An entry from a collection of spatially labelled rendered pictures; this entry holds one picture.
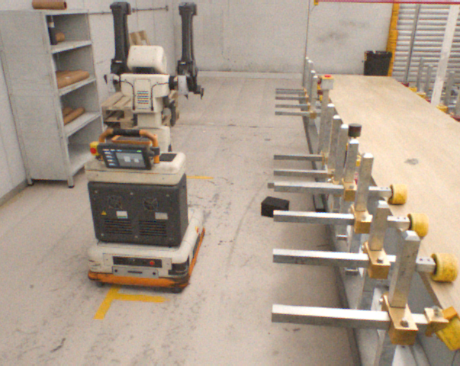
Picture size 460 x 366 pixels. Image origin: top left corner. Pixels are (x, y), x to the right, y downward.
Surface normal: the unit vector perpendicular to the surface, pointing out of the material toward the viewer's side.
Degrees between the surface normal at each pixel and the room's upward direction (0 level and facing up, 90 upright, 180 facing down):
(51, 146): 90
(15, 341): 0
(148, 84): 82
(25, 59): 90
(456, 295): 0
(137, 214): 90
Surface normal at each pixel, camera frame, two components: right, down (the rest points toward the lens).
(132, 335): 0.01, -0.91
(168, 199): -0.11, 0.41
